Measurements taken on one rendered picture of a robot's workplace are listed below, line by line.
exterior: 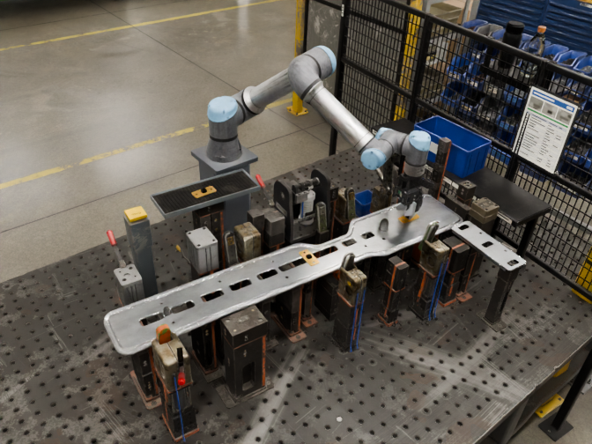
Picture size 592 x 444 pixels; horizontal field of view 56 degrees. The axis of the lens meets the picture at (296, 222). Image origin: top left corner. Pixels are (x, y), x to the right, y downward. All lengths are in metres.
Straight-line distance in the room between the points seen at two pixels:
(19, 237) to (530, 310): 3.02
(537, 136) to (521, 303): 0.67
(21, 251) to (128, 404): 2.05
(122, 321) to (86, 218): 2.27
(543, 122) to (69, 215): 2.98
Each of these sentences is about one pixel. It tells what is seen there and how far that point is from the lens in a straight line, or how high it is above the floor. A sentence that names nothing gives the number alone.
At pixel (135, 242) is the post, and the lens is 1.98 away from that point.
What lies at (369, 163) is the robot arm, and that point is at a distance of 1.93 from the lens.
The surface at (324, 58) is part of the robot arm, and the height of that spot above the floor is 1.56.
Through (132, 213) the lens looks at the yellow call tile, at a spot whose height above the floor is 1.16.
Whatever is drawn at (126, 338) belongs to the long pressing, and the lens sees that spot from 1.76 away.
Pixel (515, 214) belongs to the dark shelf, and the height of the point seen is 1.03.
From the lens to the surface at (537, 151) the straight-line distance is 2.45.
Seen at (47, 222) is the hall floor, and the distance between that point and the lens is 4.05.
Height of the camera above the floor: 2.28
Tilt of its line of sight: 37 degrees down
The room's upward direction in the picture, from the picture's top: 3 degrees clockwise
